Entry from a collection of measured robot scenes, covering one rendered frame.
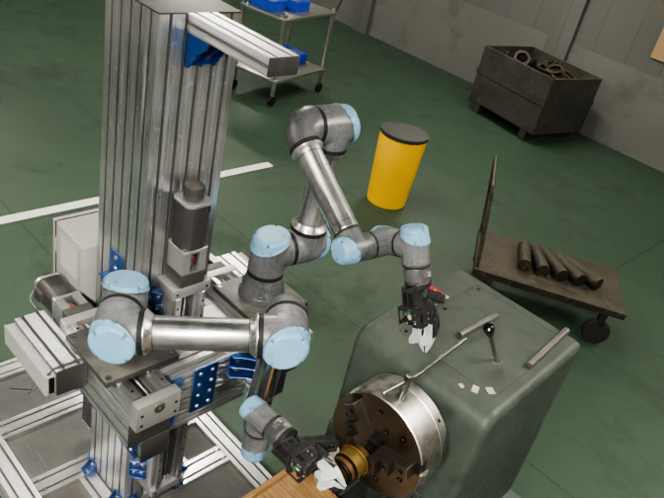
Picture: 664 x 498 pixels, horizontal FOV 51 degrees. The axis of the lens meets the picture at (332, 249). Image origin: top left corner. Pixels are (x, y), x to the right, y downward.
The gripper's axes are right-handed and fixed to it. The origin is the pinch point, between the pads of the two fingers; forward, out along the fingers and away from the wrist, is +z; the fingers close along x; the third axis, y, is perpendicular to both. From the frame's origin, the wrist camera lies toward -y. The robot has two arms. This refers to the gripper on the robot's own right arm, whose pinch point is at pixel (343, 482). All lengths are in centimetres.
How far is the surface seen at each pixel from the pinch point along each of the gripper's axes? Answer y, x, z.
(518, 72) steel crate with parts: -592, -45, -267
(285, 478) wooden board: -2.0, -19.1, -19.6
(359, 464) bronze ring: -5.2, 3.0, -0.1
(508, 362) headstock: -59, 18, 8
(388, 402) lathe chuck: -16.7, 16.1, -3.4
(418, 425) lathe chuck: -19.4, 13.5, 5.4
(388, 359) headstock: -32.4, 14.2, -15.7
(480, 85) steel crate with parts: -602, -77, -311
